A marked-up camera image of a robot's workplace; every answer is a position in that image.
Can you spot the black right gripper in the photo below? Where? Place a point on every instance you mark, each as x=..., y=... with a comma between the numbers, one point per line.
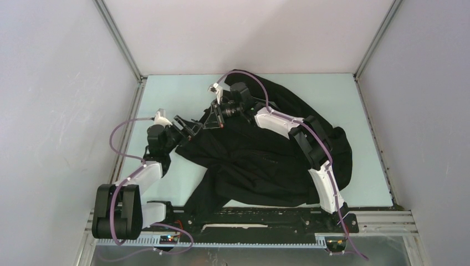
x=215, y=120

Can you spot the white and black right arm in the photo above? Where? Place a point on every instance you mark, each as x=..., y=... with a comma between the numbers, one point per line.
x=306, y=135

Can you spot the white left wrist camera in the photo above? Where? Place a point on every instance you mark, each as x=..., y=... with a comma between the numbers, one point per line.
x=161, y=119

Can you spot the black jacket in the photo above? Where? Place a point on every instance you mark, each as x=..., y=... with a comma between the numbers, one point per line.
x=255, y=166

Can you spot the aluminium frame rail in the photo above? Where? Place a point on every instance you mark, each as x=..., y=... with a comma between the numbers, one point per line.
x=373, y=222

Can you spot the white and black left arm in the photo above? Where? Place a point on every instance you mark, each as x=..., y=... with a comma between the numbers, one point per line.
x=120, y=212

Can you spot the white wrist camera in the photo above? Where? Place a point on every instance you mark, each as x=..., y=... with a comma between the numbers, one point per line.
x=161, y=119
x=216, y=89

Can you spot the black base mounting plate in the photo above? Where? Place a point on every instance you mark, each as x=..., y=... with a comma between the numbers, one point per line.
x=257, y=226

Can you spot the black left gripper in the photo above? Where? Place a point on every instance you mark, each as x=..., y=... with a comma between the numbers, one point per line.
x=192, y=127

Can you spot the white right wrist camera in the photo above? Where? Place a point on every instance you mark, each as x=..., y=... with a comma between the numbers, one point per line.
x=216, y=89

